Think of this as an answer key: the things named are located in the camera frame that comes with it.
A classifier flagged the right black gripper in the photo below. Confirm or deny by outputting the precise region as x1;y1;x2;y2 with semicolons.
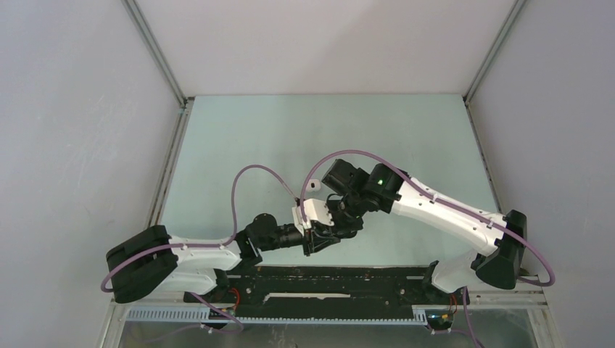
318;191;367;235

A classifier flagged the white earbud case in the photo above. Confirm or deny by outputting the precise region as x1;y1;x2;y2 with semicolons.
306;179;321;192

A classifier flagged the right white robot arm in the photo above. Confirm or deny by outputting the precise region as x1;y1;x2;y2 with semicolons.
322;159;527;303

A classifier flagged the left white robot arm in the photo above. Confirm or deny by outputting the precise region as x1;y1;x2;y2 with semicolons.
101;213;341;304

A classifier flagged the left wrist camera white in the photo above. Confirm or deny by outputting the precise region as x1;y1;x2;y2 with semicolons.
292;207;310;236

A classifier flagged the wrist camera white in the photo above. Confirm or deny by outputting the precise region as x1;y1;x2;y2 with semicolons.
292;207;310;236
299;199;334;231

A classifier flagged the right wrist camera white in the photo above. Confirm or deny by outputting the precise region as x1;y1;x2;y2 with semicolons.
299;199;334;231

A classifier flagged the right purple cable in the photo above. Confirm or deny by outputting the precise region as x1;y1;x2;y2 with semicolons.
298;149;556;288

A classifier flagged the purple cable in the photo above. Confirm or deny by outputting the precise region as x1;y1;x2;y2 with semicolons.
298;149;556;288
100;165;299;294

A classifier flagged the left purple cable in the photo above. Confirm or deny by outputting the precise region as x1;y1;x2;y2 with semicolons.
100;165;299;294

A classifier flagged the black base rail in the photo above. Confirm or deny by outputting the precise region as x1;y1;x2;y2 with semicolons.
202;265;467;322

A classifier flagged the grey cable duct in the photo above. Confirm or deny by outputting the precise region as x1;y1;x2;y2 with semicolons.
125;307;429;326

